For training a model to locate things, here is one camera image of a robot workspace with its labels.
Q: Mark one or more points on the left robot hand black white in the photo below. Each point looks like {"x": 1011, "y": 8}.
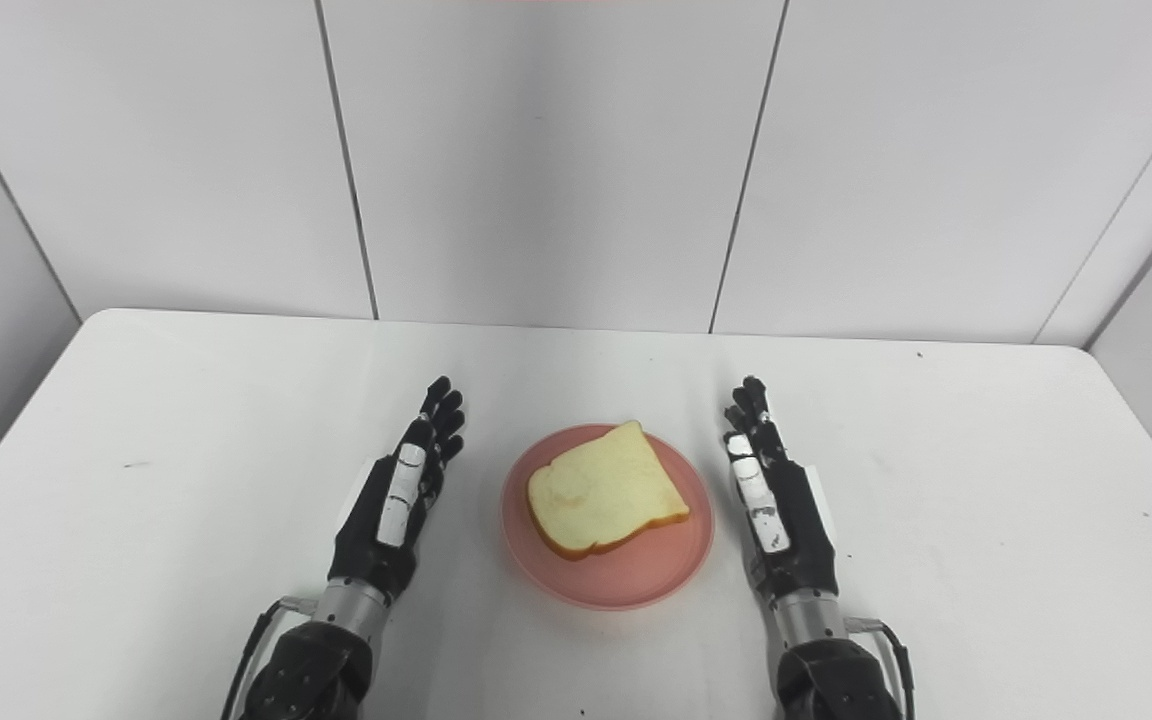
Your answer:
{"x": 391, "y": 510}

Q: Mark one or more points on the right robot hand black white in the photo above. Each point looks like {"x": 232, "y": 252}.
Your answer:
{"x": 781, "y": 500}

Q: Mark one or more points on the pink round plate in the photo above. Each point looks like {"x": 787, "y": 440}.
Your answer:
{"x": 626, "y": 570}

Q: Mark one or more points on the slice of bread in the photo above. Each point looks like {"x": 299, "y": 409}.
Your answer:
{"x": 604, "y": 490}

